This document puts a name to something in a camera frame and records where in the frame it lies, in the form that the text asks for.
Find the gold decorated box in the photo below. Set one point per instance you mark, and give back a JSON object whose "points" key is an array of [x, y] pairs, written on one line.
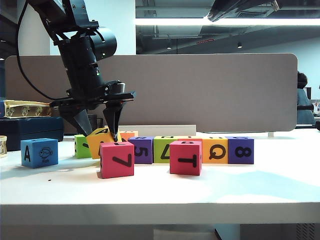
{"points": [[27, 108]]}

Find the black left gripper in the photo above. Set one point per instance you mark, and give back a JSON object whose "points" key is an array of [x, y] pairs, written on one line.
{"points": [[92, 97]]}

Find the green letter block N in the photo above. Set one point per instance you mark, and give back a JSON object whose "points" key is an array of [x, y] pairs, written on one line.
{"points": [[161, 152]]}

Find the blue foam letter block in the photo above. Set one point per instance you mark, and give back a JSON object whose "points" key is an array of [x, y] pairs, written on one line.
{"points": [[37, 153]]}

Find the red letter block L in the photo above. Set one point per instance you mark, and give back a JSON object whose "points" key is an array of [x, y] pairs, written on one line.
{"points": [[117, 161]]}

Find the coral letter block I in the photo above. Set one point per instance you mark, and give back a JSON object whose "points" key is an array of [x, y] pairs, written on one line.
{"points": [[190, 139]]}

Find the yellow letter block N Q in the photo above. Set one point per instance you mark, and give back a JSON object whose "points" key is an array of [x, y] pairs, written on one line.
{"points": [[215, 152]]}

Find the purple letter block R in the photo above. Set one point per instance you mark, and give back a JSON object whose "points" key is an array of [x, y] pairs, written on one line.
{"points": [[142, 152]]}

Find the orange letter block D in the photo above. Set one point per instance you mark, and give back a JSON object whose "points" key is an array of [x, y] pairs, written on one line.
{"points": [[130, 134]]}

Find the brown desk divider panel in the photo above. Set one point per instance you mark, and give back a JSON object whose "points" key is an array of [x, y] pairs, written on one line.
{"points": [[200, 92]]}

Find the red letter block B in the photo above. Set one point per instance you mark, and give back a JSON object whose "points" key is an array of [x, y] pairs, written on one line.
{"points": [[185, 160]]}

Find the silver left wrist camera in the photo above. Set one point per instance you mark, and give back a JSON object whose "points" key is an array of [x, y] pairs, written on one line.
{"points": [[120, 87]]}

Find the ceiling light strip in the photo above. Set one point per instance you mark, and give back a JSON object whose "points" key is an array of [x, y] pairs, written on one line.
{"points": [[175, 22]]}

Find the beige woven container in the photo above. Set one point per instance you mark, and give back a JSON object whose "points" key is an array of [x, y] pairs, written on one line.
{"points": [[3, 147]]}

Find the grey vented cabinet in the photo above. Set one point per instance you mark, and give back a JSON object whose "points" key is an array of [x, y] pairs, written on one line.
{"points": [[275, 232]]}

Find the black mug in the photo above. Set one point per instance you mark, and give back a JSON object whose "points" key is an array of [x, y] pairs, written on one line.
{"points": [[96, 123]]}

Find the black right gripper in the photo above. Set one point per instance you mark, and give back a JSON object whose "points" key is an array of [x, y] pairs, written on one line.
{"points": [[262, 6]]}

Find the red LED ceiling sign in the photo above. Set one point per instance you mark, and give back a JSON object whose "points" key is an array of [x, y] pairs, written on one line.
{"points": [[205, 41]]}

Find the purple letter block G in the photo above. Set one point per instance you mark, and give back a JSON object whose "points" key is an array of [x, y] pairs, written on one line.
{"points": [[241, 152]]}

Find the black background object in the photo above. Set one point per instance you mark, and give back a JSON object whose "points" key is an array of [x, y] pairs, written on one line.
{"points": [[318, 126]]}

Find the dark blue case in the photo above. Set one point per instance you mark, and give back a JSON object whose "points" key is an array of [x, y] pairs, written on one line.
{"points": [[32, 130]]}

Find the white divider foot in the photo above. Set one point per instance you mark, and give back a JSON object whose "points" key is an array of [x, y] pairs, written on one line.
{"points": [[271, 135]]}

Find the green letter block E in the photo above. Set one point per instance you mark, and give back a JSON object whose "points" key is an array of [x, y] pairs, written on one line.
{"points": [[80, 147]]}

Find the yellow letter block A E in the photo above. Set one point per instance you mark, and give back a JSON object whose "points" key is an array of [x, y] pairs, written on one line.
{"points": [[100, 141]]}

